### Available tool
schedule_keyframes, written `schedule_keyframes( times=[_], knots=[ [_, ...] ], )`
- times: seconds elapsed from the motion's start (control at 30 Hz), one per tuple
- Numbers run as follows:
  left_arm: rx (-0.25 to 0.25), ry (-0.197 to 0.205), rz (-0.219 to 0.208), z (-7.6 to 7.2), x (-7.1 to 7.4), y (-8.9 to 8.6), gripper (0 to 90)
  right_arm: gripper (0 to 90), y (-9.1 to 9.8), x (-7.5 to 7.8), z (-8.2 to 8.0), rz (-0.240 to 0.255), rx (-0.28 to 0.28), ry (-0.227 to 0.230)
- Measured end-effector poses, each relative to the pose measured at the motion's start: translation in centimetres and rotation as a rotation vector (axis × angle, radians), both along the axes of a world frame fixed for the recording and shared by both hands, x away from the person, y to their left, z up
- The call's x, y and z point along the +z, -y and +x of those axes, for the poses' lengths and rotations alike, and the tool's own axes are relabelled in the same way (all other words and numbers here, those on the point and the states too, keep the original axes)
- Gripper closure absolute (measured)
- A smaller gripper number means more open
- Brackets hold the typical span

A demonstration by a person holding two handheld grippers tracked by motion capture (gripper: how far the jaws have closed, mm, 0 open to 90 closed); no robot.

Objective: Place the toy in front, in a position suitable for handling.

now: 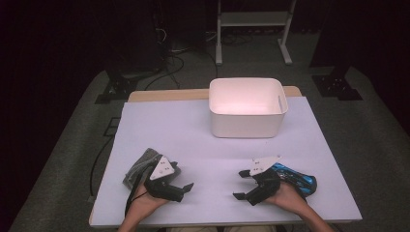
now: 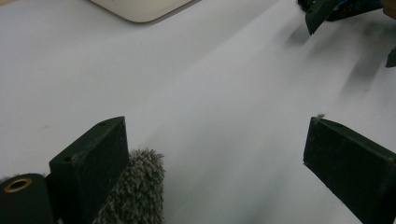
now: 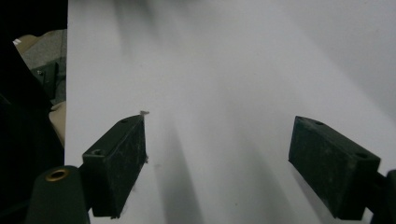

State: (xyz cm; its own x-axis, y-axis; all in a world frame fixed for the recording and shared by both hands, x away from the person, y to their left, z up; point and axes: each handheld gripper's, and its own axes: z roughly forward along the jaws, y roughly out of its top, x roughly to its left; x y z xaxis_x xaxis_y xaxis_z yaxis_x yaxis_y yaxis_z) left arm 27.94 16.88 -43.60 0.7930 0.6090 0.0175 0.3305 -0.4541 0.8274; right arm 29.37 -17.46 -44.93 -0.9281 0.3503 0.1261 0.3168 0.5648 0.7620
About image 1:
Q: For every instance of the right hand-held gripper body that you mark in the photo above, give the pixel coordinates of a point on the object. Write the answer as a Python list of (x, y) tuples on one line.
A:
[(267, 187)]

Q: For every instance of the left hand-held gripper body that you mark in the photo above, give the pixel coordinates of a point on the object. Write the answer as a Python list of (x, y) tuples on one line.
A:
[(161, 190)]

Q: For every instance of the grey cloth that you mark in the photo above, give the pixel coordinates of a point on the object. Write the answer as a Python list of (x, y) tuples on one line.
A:
[(138, 167)]

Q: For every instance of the blue toy car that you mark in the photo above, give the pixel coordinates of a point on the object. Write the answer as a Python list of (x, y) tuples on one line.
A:
[(303, 182)]

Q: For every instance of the white plastic storage bin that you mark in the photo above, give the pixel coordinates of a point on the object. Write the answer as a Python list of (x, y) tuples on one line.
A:
[(246, 124)]

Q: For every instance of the person's right hand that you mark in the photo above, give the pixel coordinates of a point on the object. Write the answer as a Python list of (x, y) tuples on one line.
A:
[(288, 196)]

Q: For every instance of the person's left hand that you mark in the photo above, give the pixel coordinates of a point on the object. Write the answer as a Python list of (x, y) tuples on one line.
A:
[(141, 206)]

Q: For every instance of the white table cover sheet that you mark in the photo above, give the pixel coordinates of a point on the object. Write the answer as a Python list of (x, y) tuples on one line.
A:
[(161, 129)]

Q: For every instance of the black floor frame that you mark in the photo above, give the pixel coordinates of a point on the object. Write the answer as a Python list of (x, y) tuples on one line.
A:
[(111, 127)]

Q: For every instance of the black stand with base plate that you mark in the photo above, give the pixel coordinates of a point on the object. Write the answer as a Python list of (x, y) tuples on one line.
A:
[(336, 87), (119, 88)]

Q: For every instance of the white metal stand frame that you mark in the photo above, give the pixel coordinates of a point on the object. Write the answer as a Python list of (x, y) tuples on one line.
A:
[(254, 18)]

